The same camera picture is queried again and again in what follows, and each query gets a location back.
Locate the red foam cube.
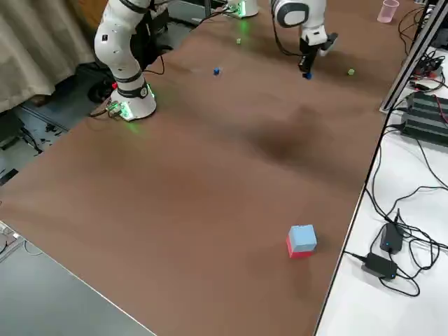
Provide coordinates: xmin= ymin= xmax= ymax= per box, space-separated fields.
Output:
xmin=286 ymin=236 xmax=315 ymax=260

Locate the pink plastic cup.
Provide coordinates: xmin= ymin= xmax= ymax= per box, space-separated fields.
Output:
xmin=377 ymin=0 xmax=400 ymax=24

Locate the black power adapter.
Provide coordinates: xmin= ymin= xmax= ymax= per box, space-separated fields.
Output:
xmin=379 ymin=222 xmax=404 ymax=256
xmin=361 ymin=252 xmax=399 ymax=281

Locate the black cable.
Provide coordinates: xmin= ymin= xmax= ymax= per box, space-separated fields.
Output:
xmin=365 ymin=124 xmax=448 ymax=246

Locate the beige curtain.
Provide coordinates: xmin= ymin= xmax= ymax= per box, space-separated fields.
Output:
xmin=0 ymin=0 xmax=118 ymax=115

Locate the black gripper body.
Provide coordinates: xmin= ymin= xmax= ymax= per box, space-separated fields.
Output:
xmin=298 ymin=37 xmax=319 ymax=62

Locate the grey side table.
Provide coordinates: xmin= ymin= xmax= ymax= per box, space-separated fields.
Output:
xmin=0 ymin=218 xmax=157 ymax=336

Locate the black finned power supply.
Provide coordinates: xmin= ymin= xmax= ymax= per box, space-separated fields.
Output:
xmin=398 ymin=110 xmax=448 ymax=145
xmin=407 ymin=90 xmax=448 ymax=118

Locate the aluminium profile post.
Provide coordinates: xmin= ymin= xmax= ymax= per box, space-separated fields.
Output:
xmin=377 ymin=0 xmax=448 ymax=113

